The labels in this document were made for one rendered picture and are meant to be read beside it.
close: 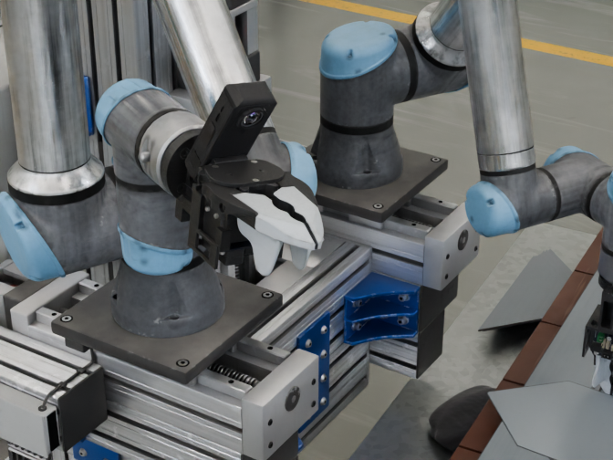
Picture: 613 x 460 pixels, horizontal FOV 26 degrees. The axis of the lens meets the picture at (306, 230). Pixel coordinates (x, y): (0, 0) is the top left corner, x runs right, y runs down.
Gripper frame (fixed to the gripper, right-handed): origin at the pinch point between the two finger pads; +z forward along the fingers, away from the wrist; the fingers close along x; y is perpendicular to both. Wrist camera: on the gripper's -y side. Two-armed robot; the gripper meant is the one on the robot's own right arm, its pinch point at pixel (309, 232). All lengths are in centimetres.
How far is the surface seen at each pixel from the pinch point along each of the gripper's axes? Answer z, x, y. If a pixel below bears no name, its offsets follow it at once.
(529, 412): -31, -64, 52
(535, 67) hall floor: -288, -304, 106
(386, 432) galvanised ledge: -56, -60, 70
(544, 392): -34, -69, 52
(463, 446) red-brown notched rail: -32, -54, 56
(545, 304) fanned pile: -67, -101, 61
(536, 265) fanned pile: -78, -109, 59
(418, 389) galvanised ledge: -63, -71, 69
